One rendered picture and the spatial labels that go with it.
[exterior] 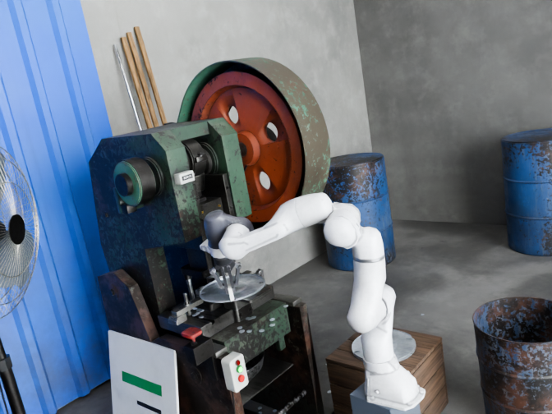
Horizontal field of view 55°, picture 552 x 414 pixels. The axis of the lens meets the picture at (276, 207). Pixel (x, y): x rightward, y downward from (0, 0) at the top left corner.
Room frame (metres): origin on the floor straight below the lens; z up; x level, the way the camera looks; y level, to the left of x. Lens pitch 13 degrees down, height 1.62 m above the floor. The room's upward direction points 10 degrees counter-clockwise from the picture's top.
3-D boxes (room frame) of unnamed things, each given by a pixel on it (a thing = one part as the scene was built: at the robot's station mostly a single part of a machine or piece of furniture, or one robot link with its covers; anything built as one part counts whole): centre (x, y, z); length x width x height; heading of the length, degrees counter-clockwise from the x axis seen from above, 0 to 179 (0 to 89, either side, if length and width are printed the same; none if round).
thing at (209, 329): (2.26, 0.34, 0.68); 0.45 x 0.30 x 0.06; 137
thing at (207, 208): (2.23, 0.31, 1.04); 0.17 x 0.15 x 0.30; 47
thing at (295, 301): (2.55, 0.26, 0.45); 0.92 x 0.12 x 0.90; 47
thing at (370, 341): (1.78, -0.30, 0.71); 0.18 x 0.11 x 0.25; 143
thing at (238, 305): (2.14, 0.21, 0.72); 0.25 x 0.14 x 0.14; 47
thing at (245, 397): (2.26, 0.35, 0.31); 0.43 x 0.42 x 0.01; 137
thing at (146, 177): (2.09, 0.52, 1.31); 0.22 x 0.12 x 0.22; 47
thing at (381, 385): (1.71, -0.30, 0.52); 0.22 x 0.19 x 0.14; 42
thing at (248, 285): (2.17, 0.25, 0.78); 0.29 x 0.29 x 0.01
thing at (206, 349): (1.87, 0.38, 0.62); 0.10 x 0.06 x 0.20; 137
